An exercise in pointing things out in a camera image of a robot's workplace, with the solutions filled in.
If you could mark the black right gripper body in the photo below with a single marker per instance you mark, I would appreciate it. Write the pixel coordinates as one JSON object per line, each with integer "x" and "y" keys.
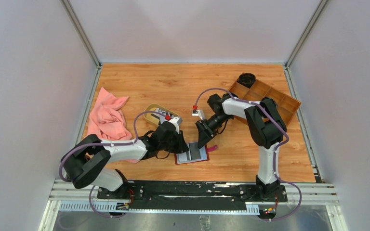
{"x": 216, "y": 121}

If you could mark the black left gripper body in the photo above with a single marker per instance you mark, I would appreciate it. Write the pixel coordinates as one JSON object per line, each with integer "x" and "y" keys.
{"x": 170, "y": 145}

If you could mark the white magnetic stripe card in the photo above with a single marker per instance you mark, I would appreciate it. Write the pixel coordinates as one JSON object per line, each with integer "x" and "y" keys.
{"x": 184, "y": 157}

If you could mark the black credit card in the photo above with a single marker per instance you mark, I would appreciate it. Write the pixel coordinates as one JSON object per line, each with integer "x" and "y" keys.
{"x": 198, "y": 153}

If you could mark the red leather card holder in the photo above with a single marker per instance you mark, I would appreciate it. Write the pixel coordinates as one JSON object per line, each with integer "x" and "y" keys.
{"x": 208, "y": 149}

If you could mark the oval wooden tray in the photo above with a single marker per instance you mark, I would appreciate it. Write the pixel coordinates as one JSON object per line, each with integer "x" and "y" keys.
{"x": 151, "y": 107}

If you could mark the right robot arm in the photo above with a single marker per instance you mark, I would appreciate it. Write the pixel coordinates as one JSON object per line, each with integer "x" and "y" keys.
{"x": 266, "y": 127}

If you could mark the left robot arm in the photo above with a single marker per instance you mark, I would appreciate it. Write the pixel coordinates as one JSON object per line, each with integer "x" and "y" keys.
{"x": 85, "y": 164}

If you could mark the black tape roll top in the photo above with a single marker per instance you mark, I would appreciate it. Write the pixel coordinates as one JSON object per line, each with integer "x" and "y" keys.
{"x": 246, "y": 79}

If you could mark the pink cloth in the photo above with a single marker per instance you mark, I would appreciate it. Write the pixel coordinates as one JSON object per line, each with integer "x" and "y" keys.
{"x": 106, "y": 119}

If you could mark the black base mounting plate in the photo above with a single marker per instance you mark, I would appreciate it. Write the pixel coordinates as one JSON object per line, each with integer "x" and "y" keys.
{"x": 192, "y": 195}

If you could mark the wooden compartment organizer tray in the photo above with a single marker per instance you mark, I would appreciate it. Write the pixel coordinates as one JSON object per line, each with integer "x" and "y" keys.
{"x": 287, "y": 106}

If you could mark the aluminium frame rail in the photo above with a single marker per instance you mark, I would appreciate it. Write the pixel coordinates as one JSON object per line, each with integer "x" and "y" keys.
{"x": 84, "y": 199}

